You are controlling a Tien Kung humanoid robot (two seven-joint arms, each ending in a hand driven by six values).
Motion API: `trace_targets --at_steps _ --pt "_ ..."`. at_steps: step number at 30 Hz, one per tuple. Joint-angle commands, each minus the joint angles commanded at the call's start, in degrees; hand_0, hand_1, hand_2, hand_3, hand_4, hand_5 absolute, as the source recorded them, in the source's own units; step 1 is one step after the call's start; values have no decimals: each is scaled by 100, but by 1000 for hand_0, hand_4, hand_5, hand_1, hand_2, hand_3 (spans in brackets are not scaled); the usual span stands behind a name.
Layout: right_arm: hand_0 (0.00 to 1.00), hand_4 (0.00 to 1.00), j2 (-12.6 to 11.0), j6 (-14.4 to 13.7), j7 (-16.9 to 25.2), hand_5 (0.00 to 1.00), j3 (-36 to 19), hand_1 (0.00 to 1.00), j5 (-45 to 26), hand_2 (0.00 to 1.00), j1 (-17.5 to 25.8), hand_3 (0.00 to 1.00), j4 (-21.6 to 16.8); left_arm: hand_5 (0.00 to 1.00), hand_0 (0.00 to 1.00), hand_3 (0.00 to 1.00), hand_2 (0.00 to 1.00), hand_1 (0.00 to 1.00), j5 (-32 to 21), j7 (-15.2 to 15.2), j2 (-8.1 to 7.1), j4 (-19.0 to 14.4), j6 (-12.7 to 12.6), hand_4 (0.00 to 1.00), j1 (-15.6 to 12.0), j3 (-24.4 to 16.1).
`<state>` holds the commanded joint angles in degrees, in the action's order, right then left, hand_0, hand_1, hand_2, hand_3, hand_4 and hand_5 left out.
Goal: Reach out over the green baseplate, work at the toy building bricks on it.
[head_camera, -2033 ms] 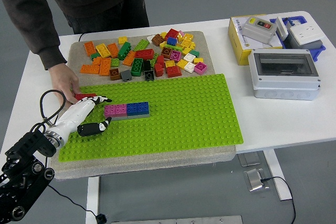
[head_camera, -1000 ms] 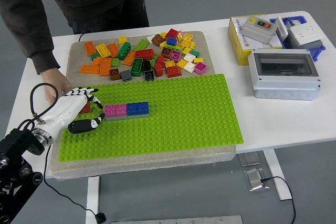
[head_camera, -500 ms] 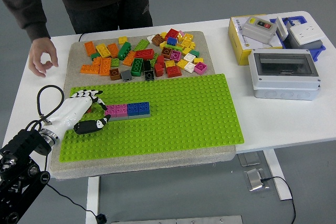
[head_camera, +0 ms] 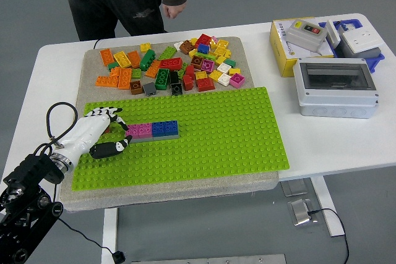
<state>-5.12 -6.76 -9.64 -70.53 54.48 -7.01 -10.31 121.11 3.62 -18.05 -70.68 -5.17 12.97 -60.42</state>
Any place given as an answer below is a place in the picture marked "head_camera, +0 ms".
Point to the person's left hand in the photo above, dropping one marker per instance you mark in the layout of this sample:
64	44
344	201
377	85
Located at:
174	9

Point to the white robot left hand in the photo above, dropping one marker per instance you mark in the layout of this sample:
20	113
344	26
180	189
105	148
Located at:
86	131

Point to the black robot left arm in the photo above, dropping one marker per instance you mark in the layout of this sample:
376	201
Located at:
34	168

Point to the green studded baseplate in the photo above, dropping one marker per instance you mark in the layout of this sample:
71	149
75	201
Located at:
204	140

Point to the lime two-by-four brick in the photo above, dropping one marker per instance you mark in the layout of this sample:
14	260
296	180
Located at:
168	54

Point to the yellow two-by-two brick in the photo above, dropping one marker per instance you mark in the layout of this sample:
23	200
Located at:
145	48
201	75
216	76

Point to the blue two-by-two brick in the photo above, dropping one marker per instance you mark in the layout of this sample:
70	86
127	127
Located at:
171	127
203	49
159	128

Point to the small pink brick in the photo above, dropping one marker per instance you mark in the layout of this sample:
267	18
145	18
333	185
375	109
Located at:
214	40

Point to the orange two-by-four brick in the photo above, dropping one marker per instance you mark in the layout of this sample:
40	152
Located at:
107	57
125	78
134	60
106	82
153	69

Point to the brown two-by-two brick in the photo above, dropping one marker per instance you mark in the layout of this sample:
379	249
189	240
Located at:
196	62
136	88

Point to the dark green two-by-four brick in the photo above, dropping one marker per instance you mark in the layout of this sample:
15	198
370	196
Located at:
162	79
147	60

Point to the black two-by-two brick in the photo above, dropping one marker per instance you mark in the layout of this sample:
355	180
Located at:
174	77
176	89

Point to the green two-by-two brick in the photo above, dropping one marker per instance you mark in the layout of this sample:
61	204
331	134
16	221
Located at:
230	63
113	67

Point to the yellow two-by-four brick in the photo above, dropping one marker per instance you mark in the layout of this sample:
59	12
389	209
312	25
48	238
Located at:
122	60

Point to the lime two-by-two brick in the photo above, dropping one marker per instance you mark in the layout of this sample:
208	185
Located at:
136	74

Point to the grey two-by-two brick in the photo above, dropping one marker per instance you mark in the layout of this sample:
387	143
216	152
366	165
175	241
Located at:
150	89

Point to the white two-by-two brick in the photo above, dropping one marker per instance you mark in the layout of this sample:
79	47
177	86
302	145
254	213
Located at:
223	68
224	80

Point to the dark grey two-by-four brick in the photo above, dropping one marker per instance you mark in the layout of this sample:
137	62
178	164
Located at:
167	137

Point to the grey-brown foam mat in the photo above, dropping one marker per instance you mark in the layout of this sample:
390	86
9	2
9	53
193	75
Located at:
154	196

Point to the white table leg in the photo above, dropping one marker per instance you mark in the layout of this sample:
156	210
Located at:
109	233
324	196

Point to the yellow and white cardboard box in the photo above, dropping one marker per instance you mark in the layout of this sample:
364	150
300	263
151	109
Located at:
279	51

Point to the white plastic part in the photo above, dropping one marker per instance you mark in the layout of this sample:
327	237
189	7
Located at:
332	34

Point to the long metal floor strip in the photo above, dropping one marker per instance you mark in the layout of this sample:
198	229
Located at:
216	259

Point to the white table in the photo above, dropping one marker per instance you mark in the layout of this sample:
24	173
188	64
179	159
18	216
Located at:
309	140

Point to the grey plastic box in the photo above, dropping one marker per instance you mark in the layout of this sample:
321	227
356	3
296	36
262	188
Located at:
370	53

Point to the blue plastic bin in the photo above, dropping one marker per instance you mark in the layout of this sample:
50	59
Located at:
377	62

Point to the metal floor plate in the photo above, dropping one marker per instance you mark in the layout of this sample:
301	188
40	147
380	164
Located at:
300	213
294	187

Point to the grey push-button switch box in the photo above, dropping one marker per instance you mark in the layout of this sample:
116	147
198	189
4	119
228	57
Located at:
298	36

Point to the grey enclosure with clear lid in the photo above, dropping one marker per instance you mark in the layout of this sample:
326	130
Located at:
334	103

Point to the white wall socket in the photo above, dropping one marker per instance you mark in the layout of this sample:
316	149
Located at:
359	40

